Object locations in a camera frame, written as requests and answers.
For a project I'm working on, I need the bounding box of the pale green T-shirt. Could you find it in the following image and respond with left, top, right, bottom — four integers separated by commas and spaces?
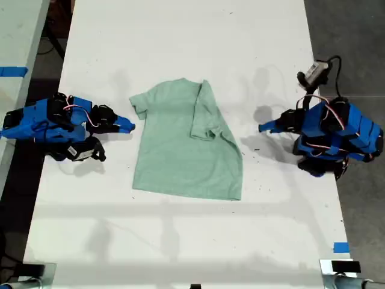
128, 77, 244, 202

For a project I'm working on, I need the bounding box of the long blue tape strip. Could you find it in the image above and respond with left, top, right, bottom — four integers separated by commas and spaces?
0, 66, 29, 78

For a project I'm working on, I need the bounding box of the small blue tape square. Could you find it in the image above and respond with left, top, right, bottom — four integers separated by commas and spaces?
333, 241, 351, 254

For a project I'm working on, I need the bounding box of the small black box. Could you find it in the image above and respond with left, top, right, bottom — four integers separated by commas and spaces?
22, 263, 46, 276
331, 260, 362, 273

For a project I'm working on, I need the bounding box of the metal table clamp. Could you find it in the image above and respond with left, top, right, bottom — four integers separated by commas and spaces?
5, 263, 58, 289
319, 258, 385, 289

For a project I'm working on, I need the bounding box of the black camera stalk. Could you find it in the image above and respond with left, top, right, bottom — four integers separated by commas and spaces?
303, 87, 317, 107

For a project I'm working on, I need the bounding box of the black camera box with label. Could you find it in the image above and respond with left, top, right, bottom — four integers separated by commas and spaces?
297, 60, 330, 90
64, 137, 107, 164

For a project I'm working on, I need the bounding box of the black camera cable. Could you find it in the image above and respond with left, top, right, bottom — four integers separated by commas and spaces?
327, 55, 343, 98

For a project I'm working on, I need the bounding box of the black table frame leg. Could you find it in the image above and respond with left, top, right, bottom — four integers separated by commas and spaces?
41, 0, 75, 60

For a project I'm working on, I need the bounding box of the black floor cable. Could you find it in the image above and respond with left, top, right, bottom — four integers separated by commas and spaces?
0, 228, 19, 282

